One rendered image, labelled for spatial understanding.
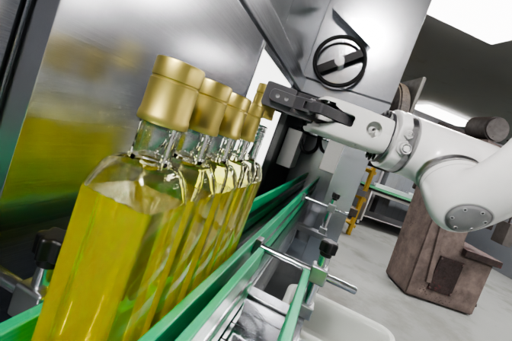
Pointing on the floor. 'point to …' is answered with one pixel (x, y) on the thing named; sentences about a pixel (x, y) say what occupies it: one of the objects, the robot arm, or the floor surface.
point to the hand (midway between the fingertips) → (277, 98)
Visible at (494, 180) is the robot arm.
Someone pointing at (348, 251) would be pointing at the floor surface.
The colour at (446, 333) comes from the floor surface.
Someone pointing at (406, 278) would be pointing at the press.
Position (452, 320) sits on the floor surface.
